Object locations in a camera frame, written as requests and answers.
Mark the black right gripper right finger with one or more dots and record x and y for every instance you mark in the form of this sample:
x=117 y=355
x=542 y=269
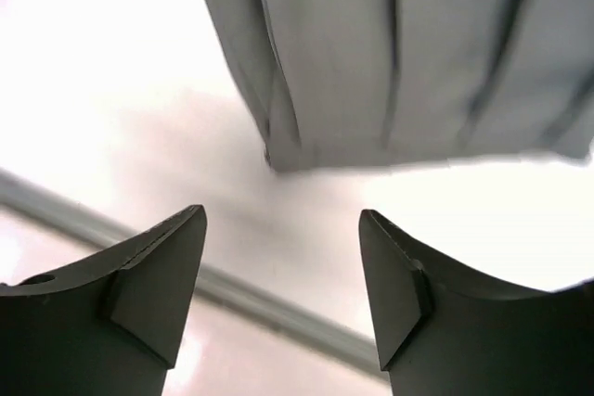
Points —
x=444 y=328

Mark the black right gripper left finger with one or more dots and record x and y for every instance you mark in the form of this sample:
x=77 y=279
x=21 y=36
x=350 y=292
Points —
x=111 y=323

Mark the grey pleated skirt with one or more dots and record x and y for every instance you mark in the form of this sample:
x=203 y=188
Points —
x=380 y=83

